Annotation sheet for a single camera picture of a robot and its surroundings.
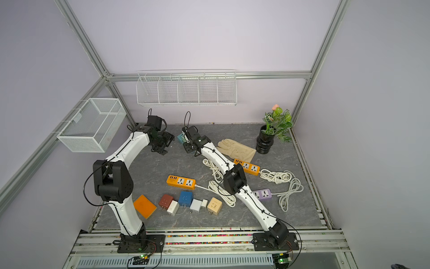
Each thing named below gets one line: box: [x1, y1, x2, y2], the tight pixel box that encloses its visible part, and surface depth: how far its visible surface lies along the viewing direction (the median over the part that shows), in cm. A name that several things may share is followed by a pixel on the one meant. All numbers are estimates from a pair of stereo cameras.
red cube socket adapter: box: [158, 193, 174, 210], surface depth 82 cm
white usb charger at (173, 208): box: [166, 199, 180, 216], surface depth 82 cm
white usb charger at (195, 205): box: [189, 198, 203, 213], surface depth 85 cm
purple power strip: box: [251, 188, 273, 201], surface depth 88 cm
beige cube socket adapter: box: [207, 197, 223, 216], surface depth 81 cm
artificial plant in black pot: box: [255, 104, 293, 155], surface depth 91 cm
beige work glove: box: [216, 138, 257, 164], surface depth 108 cm
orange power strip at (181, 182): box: [166, 174, 197, 190], surface depth 92 cm
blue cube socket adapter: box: [178, 191, 194, 208], surface depth 84 cm
